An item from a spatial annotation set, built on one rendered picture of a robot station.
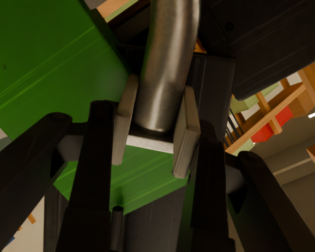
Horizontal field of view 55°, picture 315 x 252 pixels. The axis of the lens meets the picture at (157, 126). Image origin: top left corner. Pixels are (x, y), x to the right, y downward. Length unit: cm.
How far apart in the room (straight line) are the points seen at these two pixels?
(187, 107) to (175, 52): 3
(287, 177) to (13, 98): 764
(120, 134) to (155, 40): 6
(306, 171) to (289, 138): 209
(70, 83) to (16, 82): 4
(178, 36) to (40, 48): 10
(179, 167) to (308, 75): 88
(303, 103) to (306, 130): 552
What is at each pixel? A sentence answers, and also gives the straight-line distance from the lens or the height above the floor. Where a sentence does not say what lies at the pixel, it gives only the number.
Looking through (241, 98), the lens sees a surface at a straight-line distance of 29.
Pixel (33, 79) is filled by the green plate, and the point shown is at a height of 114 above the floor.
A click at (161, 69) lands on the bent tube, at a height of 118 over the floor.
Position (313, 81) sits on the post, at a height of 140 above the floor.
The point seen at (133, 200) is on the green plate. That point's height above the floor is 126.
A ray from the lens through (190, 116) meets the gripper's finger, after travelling 16.
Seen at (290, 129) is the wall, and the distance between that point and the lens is 960.
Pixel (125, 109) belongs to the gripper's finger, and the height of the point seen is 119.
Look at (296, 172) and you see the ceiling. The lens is 778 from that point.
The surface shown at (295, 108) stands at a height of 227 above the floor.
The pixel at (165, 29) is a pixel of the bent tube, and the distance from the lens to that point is 18.
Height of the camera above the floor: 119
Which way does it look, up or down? 6 degrees up
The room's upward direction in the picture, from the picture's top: 149 degrees clockwise
